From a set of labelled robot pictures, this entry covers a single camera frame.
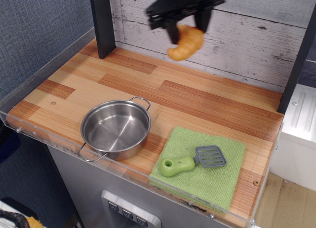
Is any silver dispenser button panel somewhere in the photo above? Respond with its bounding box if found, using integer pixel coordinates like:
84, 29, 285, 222
101, 190, 162, 228

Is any clear acrylic guard rail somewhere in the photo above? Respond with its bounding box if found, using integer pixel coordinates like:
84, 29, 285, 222
5, 23, 288, 228

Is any green grey toy spatula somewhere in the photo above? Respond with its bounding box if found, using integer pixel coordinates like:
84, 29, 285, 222
158, 145, 227, 177

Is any dark vertical post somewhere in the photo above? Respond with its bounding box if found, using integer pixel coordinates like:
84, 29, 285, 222
90, 0, 116, 59
277, 6, 316, 114

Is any yellow black object bottom left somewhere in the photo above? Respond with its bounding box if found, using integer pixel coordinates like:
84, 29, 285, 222
0, 197, 44, 228

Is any orange plastic croissant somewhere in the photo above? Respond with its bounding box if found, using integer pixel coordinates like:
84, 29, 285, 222
167, 25, 204, 61

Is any white aluminium side unit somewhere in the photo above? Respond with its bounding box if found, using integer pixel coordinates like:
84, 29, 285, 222
270, 84, 316, 190

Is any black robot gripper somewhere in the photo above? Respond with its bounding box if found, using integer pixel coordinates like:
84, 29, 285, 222
146, 0, 225, 44

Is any dark right vertical post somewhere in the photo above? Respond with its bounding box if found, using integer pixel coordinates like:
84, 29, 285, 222
277, 6, 316, 114

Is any green woven cloth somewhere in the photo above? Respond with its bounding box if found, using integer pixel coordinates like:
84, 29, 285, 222
149, 127, 245, 212

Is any dark left vertical post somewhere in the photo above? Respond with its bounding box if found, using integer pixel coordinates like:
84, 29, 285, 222
90, 0, 116, 59

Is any stainless steel pot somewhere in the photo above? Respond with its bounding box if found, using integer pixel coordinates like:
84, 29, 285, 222
78, 97, 151, 162

